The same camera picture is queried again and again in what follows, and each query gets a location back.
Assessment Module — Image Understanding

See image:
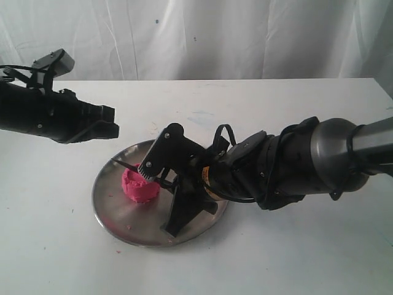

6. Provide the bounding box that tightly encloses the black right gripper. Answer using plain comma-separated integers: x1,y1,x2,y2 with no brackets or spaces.
161,159,261,237

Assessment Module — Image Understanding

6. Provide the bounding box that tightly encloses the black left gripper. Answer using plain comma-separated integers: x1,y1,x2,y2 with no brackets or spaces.
27,89,119,144

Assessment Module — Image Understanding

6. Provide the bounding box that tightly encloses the black plastic knife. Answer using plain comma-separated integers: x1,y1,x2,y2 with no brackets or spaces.
111,158,173,189

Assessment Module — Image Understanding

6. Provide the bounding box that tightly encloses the pink dough lump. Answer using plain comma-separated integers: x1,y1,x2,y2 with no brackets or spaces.
121,168,160,203

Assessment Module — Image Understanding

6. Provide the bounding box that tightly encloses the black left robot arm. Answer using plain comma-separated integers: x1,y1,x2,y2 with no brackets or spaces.
1,82,120,144

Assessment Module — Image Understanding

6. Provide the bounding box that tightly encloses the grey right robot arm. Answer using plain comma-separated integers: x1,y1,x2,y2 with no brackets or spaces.
157,117,392,236

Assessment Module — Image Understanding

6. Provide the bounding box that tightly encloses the round steel plate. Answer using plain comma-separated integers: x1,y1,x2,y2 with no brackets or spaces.
91,138,228,247

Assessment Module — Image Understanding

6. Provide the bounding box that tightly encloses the white backdrop curtain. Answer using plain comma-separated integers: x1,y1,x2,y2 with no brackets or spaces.
1,1,392,80

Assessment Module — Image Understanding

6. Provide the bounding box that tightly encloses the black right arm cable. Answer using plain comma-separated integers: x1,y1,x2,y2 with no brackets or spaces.
211,123,237,154

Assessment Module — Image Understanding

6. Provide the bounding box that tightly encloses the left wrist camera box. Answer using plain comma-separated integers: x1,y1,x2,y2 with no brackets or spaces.
32,49,75,77

